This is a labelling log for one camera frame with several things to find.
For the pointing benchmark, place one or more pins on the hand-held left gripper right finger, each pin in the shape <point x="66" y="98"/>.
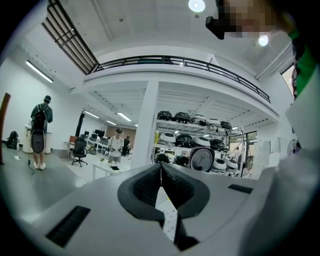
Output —
<point x="220" y="212"/>

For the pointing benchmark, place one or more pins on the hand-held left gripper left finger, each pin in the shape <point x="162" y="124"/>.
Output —
<point x="100" y="220"/>

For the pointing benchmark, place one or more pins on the white perforated steamer tray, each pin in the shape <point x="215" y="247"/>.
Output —
<point x="170" y="221"/>

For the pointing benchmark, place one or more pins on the dark red rice cooker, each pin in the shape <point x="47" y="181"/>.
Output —
<point x="201" y="160"/>

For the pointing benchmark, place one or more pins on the small white table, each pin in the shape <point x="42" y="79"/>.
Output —
<point x="105" y="170"/>

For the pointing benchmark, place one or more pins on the black tablet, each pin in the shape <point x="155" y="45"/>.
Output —
<point x="114" y="168"/>

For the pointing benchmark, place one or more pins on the white metal shelf rack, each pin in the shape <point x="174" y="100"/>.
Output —
<point x="200" y="147"/>

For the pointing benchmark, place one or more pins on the grey locker cabinet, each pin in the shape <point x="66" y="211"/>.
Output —
<point x="262" y="153"/>

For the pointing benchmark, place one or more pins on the row of white office desks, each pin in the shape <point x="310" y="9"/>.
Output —
<point x="96" y="147"/>

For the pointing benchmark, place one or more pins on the black office chair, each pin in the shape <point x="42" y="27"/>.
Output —
<point x="80" y="150"/>

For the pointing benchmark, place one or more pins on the rows of domed appliances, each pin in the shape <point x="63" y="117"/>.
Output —
<point x="183" y="140"/>

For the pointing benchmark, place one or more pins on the orange desk panel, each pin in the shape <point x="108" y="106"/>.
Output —
<point x="72" y="139"/>

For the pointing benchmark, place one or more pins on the row of black monitors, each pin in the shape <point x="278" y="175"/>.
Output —
<point x="96" y="133"/>

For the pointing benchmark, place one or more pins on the yellow-green bottle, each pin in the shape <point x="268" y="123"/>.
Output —
<point x="156" y="138"/>

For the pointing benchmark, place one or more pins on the black standing fan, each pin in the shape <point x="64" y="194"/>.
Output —
<point x="293" y="147"/>

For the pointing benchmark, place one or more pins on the white square pillar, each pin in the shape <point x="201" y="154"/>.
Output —
<point x="145" y="125"/>

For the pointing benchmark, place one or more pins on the white low cabinet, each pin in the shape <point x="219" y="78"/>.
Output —
<point x="27" y="140"/>

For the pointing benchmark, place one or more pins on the black backpack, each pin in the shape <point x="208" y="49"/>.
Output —
<point x="12" y="140"/>

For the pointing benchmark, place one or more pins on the black mezzanine railing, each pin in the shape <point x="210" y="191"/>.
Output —
<point x="190" y="61"/>

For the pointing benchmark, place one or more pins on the person's purple green jersey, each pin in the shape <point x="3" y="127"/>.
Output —
<point x="306" y="65"/>

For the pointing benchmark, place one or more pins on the round ceiling lamp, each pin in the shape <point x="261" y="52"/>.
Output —
<point x="196" y="5"/>
<point x="263" y="40"/>

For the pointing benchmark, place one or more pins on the person's head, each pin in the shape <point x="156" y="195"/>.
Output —
<point x="250" y="17"/>

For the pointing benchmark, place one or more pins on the wall tube light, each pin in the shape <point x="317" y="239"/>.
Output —
<point x="39" y="71"/>

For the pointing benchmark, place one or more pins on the black head-mounted camera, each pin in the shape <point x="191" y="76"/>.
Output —
<point x="215" y="27"/>

